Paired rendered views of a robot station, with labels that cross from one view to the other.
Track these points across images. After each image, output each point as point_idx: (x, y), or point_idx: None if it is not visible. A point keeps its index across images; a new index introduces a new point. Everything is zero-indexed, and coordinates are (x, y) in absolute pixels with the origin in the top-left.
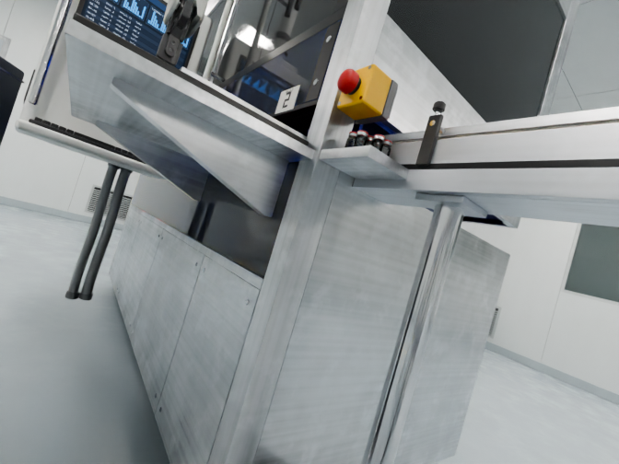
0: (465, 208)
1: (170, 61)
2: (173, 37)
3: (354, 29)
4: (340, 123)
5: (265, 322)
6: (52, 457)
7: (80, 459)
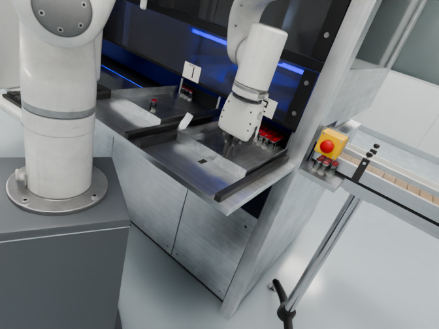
0: None
1: (230, 157)
2: (235, 147)
3: (330, 95)
4: (309, 148)
5: (262, 241)
6: (134, 288)
7: (147, 284)
